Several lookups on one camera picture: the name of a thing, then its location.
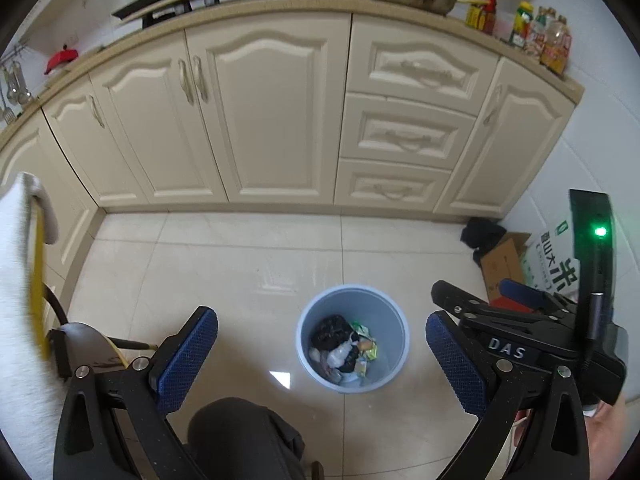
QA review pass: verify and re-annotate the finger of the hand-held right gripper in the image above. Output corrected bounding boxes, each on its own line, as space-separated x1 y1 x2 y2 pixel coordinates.
500 278 579 316
431 280 501 330

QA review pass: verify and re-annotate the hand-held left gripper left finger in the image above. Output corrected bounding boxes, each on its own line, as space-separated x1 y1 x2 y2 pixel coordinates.
52 305 220 480

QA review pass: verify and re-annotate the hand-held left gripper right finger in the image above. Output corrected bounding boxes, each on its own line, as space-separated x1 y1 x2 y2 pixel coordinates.
425 310 588 480

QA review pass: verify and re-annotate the light blue trash bin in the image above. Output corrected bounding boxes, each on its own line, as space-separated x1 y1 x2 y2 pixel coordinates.
296 284 410 394

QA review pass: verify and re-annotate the person's right hand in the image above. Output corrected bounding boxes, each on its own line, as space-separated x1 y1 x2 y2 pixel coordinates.
514 395 626 480

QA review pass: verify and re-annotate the brown cardboard box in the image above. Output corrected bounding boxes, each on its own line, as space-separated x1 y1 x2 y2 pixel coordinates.
480 231 532 306

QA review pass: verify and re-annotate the white and green rice bag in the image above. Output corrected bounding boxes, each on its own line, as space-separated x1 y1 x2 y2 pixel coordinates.
520 217 581 301

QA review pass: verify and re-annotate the black cloth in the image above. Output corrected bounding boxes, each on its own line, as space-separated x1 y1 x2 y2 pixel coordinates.
460 217 508 263

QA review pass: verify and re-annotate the yellow curved tube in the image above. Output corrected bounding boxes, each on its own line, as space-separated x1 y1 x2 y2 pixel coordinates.
111 337 132 367

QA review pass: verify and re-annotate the person's dark trouser leg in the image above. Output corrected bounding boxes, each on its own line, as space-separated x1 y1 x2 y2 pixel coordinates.
187 396 306 480

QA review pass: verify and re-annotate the black plastic bag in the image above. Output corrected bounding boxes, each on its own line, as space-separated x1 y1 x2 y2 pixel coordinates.
311 315 353 352

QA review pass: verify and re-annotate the cream cabinet door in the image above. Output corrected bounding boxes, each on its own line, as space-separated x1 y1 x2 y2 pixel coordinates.
90 30 228 203
185 12 352 206
0 125 98 281
42 77 148 206
434 57 576 218

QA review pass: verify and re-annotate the cream cabinet drawer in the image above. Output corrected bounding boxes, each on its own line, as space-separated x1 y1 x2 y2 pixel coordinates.
346 14 501 117
339 92 477 170
334 159 453 208

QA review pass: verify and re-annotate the yellow metal bar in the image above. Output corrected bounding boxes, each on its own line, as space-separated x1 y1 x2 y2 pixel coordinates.
29 197 52 361

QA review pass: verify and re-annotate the white towel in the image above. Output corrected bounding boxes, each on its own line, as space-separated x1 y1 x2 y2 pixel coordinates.
0 172 68 480

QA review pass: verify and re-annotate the cooking oil bottle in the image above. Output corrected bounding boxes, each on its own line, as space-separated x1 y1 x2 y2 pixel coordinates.
540 15 572 77

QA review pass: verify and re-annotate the clear condiment bottle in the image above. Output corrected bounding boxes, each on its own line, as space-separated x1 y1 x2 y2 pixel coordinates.
525 7 551 58

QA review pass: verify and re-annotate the yellow seasoning packet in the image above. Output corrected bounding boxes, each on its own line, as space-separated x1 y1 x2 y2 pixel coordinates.
465 5 496 35

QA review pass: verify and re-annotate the red pot lid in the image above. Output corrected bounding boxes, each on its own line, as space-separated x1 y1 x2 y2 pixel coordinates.
44 44 81 76

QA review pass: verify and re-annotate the cream kitchen cabinet unit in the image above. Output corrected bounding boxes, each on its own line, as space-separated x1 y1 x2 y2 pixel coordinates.
0 0 585 321

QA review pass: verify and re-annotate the dark flat board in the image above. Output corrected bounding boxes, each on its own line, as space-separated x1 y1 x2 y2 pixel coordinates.
111 0 236 23

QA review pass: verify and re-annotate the grey plug cable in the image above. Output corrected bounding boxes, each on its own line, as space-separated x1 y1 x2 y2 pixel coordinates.
579 255 607 366

